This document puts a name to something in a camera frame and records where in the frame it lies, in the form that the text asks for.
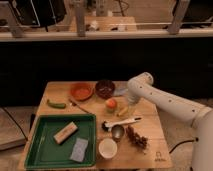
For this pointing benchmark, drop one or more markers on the grey board at left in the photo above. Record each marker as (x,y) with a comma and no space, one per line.
(13,131)

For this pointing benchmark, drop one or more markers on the orange red bowl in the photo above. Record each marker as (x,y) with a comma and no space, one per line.
(81,91)

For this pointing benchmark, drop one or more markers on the blue grey sponge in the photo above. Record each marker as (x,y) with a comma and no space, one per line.
(120,91)

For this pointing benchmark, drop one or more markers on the yellow banana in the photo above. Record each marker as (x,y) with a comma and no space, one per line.
(123,112)

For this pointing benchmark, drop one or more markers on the white cup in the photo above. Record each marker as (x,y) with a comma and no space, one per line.
(107,148)

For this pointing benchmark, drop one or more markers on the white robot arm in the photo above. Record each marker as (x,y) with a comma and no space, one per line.
(197,115)

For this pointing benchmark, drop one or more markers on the metal fork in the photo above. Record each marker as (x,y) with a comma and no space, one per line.
(73,103)

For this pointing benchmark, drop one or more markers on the green plastic tray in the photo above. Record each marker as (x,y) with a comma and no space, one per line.
(45,153)

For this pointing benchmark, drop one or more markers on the small metal cup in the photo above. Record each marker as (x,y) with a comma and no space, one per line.
(117,132)

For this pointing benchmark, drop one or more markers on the orange peach fruit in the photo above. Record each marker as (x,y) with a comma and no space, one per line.
(111,104)

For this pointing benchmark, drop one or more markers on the dark maroon bowl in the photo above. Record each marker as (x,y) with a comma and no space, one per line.
(104,88)

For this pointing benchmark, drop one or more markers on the green cucumber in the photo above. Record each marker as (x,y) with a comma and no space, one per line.
(56,105)

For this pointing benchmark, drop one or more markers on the wooden block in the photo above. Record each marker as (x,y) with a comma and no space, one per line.
(65,132)

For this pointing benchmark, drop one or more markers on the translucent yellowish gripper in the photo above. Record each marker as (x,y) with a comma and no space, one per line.
(131,109)

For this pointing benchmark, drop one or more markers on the white handled dish brush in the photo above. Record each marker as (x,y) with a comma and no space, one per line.
(106,126)

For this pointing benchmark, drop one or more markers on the blue grey cloth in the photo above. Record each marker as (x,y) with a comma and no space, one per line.
(79,149)

